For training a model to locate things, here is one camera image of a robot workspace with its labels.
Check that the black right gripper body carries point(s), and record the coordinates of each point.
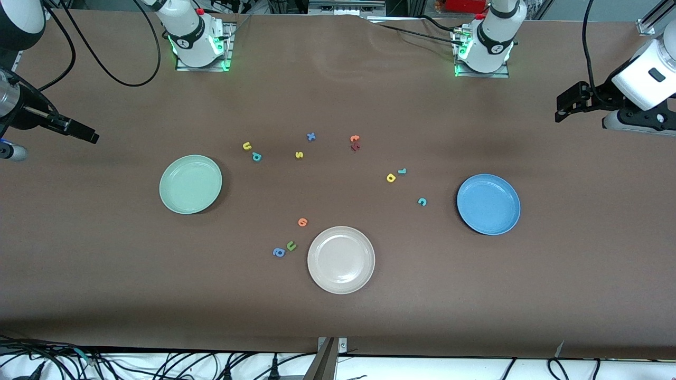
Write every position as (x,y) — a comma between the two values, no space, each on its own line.
(24,113)

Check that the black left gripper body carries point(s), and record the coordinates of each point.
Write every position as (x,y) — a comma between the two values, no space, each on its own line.
(595,98)

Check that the teal foam letter p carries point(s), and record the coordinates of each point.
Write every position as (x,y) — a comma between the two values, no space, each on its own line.
(256,157)

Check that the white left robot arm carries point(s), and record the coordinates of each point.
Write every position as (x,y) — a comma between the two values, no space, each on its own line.
(488,47)

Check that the blue plate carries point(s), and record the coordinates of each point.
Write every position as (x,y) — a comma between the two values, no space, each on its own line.
(488,204)

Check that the light green plate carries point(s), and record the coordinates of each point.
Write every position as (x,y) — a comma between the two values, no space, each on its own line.
(190,184)

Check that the red box behind table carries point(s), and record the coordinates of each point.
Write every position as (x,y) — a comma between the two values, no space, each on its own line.
(465,5)

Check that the brown table cover sheet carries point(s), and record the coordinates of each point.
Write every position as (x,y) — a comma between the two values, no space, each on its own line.
(105,274)

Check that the blue foam letter a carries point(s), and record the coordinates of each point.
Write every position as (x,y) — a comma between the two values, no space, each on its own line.
(275,253)

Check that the small white paper tag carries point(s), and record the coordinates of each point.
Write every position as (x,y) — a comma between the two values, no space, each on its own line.
(559,349)

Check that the grey device behind table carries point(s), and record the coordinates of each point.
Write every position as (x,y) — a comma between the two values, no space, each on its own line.
(346,6)

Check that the green foam letter u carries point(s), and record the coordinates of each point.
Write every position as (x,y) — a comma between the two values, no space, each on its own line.
(289,246)

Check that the beige plate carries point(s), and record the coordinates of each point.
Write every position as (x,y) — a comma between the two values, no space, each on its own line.
(341,259)

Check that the aluminium beam under table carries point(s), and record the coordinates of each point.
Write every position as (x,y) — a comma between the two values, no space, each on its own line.
(323,364)

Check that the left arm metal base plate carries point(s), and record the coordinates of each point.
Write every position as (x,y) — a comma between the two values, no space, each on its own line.
(483,75)

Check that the silver table edge bracket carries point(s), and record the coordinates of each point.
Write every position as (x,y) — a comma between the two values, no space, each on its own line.
(342,345)

